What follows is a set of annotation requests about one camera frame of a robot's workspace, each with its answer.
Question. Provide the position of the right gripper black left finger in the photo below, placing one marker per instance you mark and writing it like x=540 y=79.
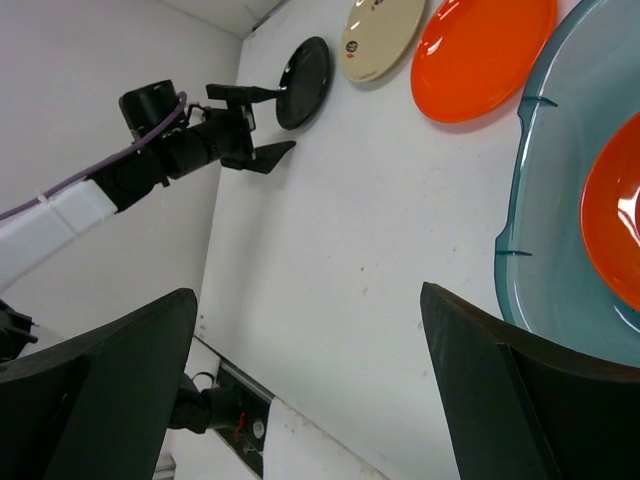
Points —
x=97 y=406

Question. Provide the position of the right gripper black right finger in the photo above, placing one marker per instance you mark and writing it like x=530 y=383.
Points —
x=519 y=406

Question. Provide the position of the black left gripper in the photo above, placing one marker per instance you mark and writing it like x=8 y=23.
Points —
x=200 y=135

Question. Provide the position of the black plate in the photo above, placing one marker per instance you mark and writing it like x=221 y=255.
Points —
x=304 y=83

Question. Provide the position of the cream plate with small motifs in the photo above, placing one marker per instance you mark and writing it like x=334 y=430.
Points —
x=375 y=36

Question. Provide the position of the small orange plate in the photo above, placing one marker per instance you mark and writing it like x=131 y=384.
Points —
x=609 y=213

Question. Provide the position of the large orange plate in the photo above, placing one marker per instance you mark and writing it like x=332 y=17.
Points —
x=474 y=54

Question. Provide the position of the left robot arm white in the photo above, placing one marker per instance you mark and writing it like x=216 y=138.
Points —
x=41 y=227

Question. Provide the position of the teal translucent plastic bin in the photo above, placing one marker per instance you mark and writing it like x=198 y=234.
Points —
x=582 y=89

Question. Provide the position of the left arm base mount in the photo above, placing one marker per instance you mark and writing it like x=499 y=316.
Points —
x=235 y=407

